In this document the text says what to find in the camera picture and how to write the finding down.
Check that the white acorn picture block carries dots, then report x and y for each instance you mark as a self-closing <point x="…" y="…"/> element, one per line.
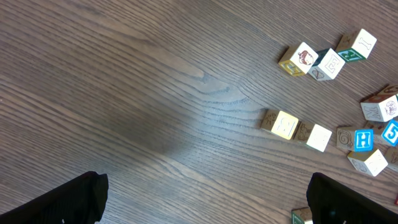
<point x="298" y="59"/>

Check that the white block tilted upper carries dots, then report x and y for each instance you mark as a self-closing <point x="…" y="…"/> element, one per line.
<point x="390" y="90"/>

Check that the white block picture top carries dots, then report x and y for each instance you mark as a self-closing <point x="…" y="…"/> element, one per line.
<point x="381" y="108"/>

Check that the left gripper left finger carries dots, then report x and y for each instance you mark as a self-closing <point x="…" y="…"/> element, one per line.
<point x="81" y="200"/>

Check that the blue letter H block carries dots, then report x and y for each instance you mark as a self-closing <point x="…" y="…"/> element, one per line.
<point x="354" y="139"/>

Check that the white block blue P side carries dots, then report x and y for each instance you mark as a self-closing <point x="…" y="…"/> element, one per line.
<point x="370" y="162"/>

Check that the blue number five block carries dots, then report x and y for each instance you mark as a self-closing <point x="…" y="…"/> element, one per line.
<point x="384" y="132"/>

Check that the white block red letter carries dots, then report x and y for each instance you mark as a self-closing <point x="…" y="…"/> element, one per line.
<point x="327" y="66"/>

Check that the block with green R side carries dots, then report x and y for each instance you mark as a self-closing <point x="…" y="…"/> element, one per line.
<point x="356" y="46"/>

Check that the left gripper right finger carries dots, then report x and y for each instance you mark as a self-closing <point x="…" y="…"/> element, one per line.
<point x="333" y="202"/>

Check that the white block green side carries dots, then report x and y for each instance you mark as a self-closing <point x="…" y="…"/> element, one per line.
<point x="312" y="135"/>

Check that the teal number four block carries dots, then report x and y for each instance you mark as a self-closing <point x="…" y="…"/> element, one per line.
<point x="302" y="216"/>

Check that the yellow top wooden block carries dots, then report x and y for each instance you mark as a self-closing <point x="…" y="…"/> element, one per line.
<point x="280" y="123"/>

